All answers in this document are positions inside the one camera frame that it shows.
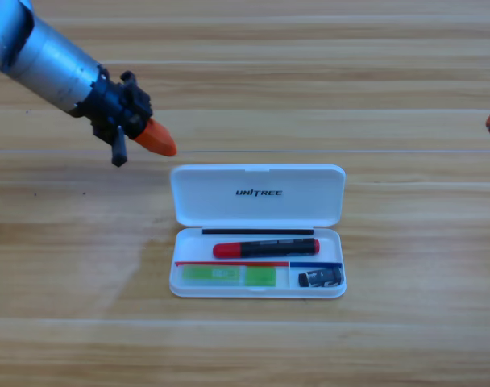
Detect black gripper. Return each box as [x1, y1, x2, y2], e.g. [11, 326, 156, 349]
[69, 64, 177, 168]

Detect black marker with red cap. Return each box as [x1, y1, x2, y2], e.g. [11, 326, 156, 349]
[212, 237, 321, 260]

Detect white Unitree pencil case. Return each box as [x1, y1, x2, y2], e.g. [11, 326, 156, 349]
[168, 164, 347, 300]

